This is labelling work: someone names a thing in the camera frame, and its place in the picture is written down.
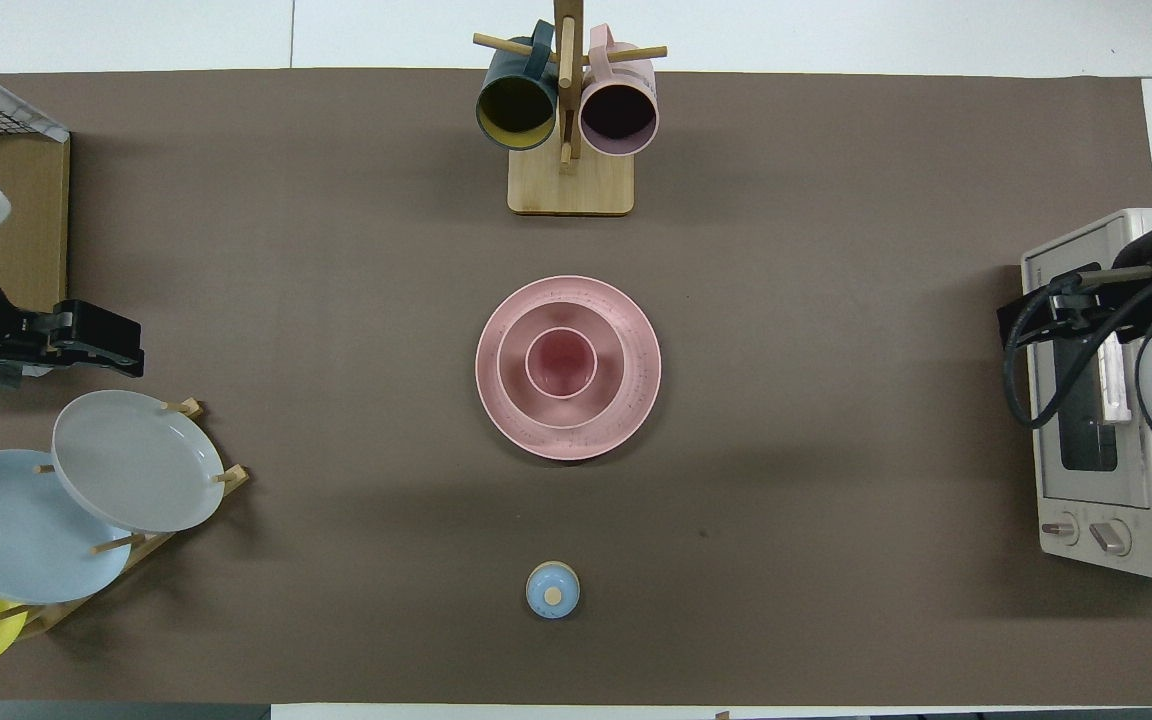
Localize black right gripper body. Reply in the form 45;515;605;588
1021;262;1152;347

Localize pink bowl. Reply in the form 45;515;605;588
496;301;627;431

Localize pink cup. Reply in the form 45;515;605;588
525;327;599;400

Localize grey plate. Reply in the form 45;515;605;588
52;390;226;534

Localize light blue plate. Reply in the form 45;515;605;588
0;450;134;605

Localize wooden plate rack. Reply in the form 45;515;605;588
0;398;250;641

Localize white toaster oven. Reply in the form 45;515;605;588
1022;208;1152;581

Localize brown table mat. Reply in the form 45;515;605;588
0;67;1152;706

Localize pink plate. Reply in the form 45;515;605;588
475;276;663;462

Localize light pink mug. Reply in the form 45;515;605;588
579;25;659;158

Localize dark teal mug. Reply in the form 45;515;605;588
476;20;559;152

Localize wooden mug tree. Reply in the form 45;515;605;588
473;0;668;217

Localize blue lid with wooden knob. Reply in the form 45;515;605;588
525;561;581;620

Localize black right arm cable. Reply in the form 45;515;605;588
1003;250;1152;431

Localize wooden shelf with wire basket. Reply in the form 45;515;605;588
0;50;72;314

